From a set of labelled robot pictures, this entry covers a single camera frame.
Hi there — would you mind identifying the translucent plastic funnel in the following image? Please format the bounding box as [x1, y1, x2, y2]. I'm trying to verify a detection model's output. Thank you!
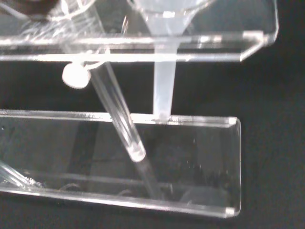
[127, 0, 214, 120]

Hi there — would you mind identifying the clear acrylic funnel stand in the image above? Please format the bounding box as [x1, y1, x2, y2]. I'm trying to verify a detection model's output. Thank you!
[0, 0, 280, 219]

